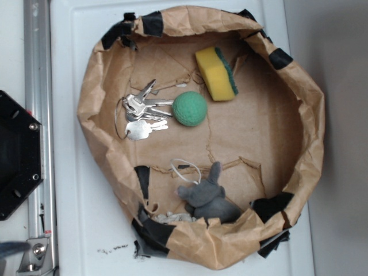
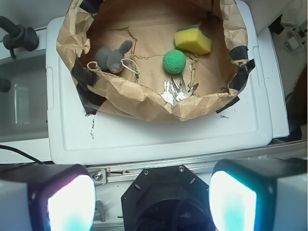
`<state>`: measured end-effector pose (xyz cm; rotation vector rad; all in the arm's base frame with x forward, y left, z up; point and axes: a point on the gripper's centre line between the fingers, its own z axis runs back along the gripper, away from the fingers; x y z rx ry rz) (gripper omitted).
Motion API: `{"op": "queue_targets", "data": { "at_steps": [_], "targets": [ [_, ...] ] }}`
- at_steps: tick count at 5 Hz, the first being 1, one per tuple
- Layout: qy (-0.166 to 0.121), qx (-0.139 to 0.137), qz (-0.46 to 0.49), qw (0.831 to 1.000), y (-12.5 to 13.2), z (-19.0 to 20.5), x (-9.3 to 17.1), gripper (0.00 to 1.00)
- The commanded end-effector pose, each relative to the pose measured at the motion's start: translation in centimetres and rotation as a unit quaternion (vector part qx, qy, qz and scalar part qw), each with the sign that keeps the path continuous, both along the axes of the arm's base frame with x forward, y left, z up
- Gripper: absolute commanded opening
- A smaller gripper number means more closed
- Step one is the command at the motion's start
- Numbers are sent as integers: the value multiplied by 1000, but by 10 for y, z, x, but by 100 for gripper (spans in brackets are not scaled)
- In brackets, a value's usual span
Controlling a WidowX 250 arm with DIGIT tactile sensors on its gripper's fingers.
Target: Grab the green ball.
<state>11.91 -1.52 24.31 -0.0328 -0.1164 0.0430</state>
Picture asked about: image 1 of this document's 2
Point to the green foam ball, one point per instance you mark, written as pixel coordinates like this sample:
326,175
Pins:
190,108

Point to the brown paper bag bin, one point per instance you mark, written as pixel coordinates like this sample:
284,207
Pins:
269,138

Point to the silver key lower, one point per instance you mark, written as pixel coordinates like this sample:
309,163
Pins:
139,130

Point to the silver key upper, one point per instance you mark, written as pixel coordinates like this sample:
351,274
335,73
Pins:
143,94

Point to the grey plush mouse toy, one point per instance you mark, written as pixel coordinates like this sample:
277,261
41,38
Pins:
207,199

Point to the yellow green sponge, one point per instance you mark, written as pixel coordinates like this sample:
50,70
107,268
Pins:
216,73

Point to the white tray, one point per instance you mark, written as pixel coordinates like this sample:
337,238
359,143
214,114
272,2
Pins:
94,235

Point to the aluminium rail profile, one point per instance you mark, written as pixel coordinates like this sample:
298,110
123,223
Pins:
38,100

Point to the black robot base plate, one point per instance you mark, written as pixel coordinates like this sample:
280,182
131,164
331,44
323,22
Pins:
21,158

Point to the metal corner bracket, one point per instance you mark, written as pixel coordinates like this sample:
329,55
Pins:
38,259

